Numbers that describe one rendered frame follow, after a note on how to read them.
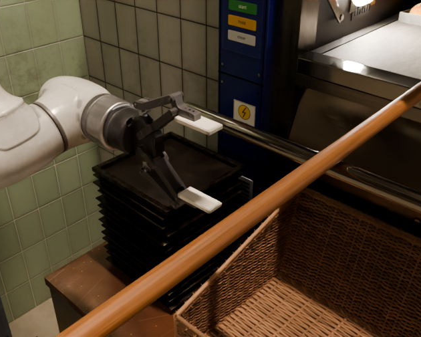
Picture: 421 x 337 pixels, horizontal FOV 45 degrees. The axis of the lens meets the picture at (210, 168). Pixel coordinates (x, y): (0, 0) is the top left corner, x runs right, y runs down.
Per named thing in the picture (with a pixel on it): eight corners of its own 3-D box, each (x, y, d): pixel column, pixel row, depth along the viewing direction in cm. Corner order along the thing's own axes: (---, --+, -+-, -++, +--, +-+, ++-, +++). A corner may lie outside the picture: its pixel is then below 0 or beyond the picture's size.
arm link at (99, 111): (124, 132, 96) (145, 142, 92) (85, 149, 90) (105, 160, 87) (119, 87, 91) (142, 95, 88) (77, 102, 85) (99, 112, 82)
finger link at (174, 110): (156, 134, 85) (152, 126, 85) (192, 107, 76) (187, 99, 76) (139, 142, 82) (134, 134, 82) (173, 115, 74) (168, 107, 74)
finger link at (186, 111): (176, 109, 77) (176, 90, 75) (201, 118, 74) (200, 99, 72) (170, 111, 76) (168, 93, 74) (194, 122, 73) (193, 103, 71)
